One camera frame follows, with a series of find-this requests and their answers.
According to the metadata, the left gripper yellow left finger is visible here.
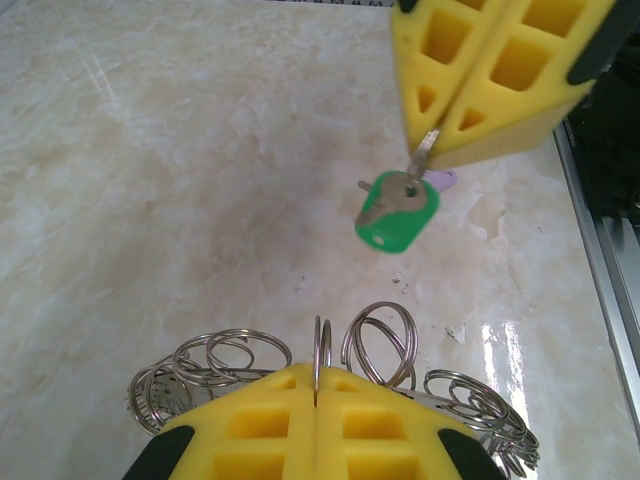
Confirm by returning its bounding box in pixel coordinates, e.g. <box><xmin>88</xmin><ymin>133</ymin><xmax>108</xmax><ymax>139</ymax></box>
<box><xmin>122</xmin><ymin>363</ymin><xmax>318</xmax><ymax>480</ymax></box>

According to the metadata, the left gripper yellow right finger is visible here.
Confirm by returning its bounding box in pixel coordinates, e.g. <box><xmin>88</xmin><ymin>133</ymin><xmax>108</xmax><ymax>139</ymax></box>
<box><xmin>316</xmin><ymin>366</ymin><xmax>507</xmax><ymax>480</ymax></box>

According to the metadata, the silver disc with keyrings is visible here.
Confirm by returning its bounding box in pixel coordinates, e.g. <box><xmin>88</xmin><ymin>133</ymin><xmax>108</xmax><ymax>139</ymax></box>
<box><xmin>128</xmin><ymin>301</ymin><xmax>542</xmax><ymax>480</ymax></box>

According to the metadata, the silver metal keyring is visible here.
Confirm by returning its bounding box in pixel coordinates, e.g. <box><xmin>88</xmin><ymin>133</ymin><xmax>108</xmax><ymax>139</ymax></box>
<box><xmin>311</xmin><ymin>314</ymin><xmax>334</xmax><ymax>394</ymax></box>

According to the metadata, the silver metal key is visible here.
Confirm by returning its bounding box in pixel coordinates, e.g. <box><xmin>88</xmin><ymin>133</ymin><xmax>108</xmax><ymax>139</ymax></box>
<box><xmin>354</xmin><ymin>128</ymin><xmax>442</xmax><ymax>227</ymax></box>

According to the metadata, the green plastic key tag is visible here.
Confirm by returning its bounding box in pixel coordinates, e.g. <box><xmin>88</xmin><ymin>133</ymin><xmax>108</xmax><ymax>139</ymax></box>
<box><xmin>353</xmin><ymin>169</ymin><xmax>444</xmax><ymax>256</ymax></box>

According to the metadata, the purple plastic key tag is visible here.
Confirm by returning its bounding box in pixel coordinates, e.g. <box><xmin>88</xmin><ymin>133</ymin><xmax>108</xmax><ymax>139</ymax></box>
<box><xmin>422</xmin><ymin>168</ymin><xmax>459</xmax><ymax>192</ymax></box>

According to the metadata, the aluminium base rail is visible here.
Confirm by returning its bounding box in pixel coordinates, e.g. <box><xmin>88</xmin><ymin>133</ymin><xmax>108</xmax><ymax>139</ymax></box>
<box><xmin>552</xmin><ymin>133</ymin><xmax>640</xmax><ymax>396</ymax></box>

